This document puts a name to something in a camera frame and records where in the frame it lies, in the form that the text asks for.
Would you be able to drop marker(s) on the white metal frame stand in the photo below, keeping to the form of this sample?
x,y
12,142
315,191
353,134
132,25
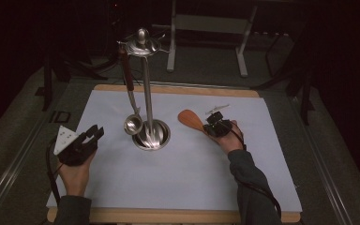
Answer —
x,y
211,24

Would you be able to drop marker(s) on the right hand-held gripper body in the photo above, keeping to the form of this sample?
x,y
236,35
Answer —
x,y
220,126

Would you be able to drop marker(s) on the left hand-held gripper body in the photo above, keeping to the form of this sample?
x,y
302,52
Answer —
x,y
73,153

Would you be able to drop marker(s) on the black metal stand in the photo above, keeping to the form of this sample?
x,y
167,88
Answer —
x,y
304,93
47,84

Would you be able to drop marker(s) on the person's right hand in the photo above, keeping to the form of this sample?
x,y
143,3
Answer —
x,y
232,142

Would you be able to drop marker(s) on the steel utensil rack stand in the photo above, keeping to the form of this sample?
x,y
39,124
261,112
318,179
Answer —
x,y
156,137

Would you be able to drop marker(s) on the white table mat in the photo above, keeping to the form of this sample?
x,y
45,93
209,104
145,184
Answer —
x,y
175,181

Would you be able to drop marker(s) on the person's left hand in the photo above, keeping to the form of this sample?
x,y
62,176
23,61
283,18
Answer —
x,y
75,179

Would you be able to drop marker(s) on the black floor plate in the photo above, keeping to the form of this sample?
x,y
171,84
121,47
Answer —
x,y
60,116

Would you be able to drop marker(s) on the wooden rice spatula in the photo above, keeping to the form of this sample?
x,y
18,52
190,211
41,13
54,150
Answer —
x,y
189,118

